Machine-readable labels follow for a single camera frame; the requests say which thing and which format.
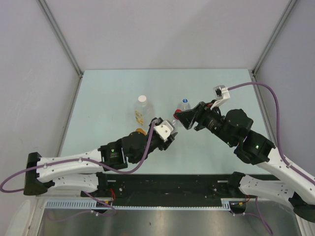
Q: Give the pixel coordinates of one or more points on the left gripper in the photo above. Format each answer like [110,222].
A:
[164,145]

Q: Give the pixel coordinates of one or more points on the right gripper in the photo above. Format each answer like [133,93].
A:
[202,110]

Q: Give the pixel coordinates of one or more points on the clear bottle red label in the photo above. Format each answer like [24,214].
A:
[176,123]

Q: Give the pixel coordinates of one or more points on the water bottle blue cap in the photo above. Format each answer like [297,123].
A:
[184,105]

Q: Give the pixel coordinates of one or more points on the red bottle cap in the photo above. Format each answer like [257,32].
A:
[176,112]

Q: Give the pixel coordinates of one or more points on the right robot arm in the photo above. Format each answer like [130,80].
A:
[234,129]

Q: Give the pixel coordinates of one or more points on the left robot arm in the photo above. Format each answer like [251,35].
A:
[83,172]

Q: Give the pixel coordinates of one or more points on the small orange bottle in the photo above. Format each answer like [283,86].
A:
[140,130]

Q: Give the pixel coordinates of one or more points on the square bottle white cap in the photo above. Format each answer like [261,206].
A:
[143,111]

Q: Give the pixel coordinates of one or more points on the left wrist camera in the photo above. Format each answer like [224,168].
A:
[164,130]

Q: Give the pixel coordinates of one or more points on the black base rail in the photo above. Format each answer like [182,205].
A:
[166,190]

